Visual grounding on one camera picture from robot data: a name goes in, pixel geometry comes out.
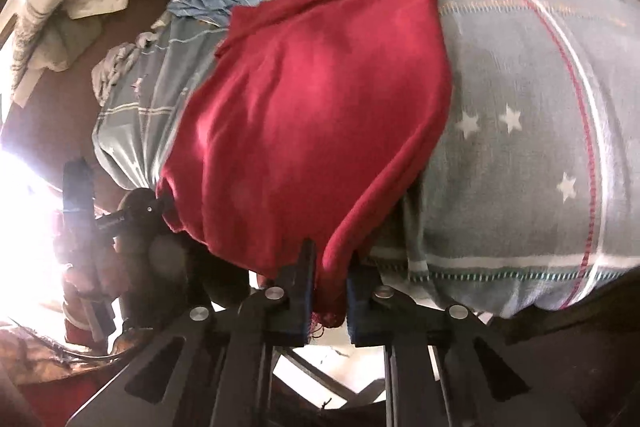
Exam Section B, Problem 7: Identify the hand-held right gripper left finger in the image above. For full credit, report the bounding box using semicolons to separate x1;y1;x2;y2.
67;239;318;427

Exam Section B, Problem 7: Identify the white striped cloth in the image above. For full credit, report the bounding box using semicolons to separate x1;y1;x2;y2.
9;0;162;106

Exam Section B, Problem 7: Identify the grey star print bed sheet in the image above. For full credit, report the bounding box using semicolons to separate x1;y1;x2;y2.
91;0;640;314

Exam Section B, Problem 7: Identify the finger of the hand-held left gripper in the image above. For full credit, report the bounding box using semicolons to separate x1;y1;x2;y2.
97;188;176;235

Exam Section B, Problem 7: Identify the red garment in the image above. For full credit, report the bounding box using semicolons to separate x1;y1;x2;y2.
156;0;459;329

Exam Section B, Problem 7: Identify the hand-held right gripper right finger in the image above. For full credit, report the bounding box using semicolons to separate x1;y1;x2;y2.
346;266;587;427

